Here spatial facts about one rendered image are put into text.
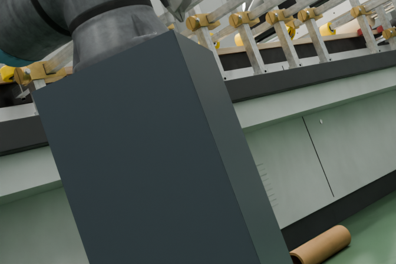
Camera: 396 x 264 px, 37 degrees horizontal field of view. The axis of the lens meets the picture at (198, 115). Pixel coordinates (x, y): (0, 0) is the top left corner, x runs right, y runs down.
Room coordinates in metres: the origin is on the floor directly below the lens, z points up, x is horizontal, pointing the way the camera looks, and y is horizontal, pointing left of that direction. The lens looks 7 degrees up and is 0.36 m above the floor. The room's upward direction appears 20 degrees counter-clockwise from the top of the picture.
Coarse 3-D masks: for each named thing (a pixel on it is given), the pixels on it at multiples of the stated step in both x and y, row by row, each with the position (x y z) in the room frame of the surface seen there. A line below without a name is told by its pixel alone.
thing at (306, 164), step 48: (336, 48) 3.22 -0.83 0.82; (384, 48) 3.62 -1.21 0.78; (0, 96) 1.76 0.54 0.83; (384, 96) 3.44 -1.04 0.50; (288, 144) 2.69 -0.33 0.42; (336, 144) 2.96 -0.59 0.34; (384, 144) 3.29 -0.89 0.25; (48, 192) 1.79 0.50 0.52; (288, 192) 2.60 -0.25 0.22; (336, 192) 2.85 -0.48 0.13; (384, 192) 3.19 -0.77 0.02; (0, 240) 1.65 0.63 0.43; (48, 240) 1.76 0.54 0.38; (288, 240) 2.55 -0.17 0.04
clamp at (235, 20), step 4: (240, 12) 2.32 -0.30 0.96; (244, 12) 2.34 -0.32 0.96; (248, 12) 2.36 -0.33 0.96; (232, 16) 2.32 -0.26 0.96; (236, 16) 2.30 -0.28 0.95; (240, 16) 2.31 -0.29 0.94; (244, 16) 2.33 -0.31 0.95; (248, 16) 2.35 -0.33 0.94; (232, 20) 2.32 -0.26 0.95; (236, 20) 2.31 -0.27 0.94; (240, 20) 2.31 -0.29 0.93; (244, 20) 2.33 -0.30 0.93; (248, 20) 2.34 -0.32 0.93; (252, 20) 2.36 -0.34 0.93; (256, 20) 2.38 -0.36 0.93; (232, 24) 2.33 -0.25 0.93; (236, 24) 2.31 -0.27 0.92; (240, 24) 2.33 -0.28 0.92; (252, 24) 2.40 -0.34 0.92
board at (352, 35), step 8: (352, 32) 3.37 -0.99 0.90; (376, 32) 3.58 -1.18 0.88; (296, 40) 2.95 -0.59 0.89; (304, 40) 3.00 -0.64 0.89; (328, 40) 3.17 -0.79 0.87; (224, 48) 2.53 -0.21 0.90; (232, 48) 2.57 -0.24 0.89; (240, 48) 2.61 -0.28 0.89; (264, 48) 2.74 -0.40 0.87; (0, 80) 1.76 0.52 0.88
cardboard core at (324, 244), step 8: (328, 232) 2.11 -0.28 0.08; (336, 232) 2.12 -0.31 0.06; (344, 232) 2.14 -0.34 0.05; (312, 240) 2.04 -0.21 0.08; (320, 240) 2.04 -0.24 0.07; (328, 240) 2.06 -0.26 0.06; (336, 240) 2.09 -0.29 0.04; (344, 240) 2.12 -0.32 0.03; (296, 248) 2.00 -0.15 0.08; (304, 248) 1.98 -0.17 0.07; (312, 248) 1.99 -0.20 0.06; (320, 248) 2.01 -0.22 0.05; (328, 248) 2.04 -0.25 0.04; (336, 248) 2.08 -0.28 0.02; (296, 256) 1.95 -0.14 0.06; (304, 256) 1.95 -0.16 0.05; (312, 256) 1.97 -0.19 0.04; (320, 256) 2.00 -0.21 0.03; (328, 256) 2.05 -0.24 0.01
